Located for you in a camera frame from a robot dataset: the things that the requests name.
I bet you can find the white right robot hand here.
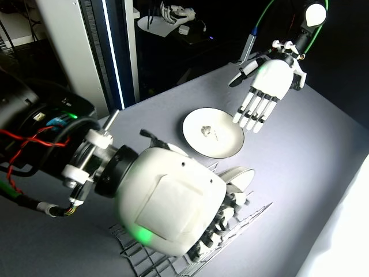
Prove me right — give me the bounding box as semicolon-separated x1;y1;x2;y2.
114;129;248;263

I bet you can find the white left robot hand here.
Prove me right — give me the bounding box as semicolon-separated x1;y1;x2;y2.
228;57;295;133

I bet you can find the black device with blue light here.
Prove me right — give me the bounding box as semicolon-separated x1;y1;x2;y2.
184;31;216;46

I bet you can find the spare white robot hand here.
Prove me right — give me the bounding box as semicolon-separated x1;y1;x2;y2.
160;1;197;26

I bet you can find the white paper sheet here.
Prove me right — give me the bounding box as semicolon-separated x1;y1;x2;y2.
137;16;188;38

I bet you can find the white robot column with light strip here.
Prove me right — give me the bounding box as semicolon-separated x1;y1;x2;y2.
36;0;141;116

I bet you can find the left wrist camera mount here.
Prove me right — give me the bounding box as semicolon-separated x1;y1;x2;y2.
289;59;308;92

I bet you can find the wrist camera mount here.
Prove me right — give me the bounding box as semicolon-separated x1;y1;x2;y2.
289;59;308;92
61;108;121;207

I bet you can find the white cable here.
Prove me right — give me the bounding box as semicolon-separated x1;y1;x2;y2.
193;19;208;33

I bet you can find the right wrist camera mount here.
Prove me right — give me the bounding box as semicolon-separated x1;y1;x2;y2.
61;108;121;207

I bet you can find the metal wire plate rack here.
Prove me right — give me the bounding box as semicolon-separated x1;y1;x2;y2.
108;161;274;277

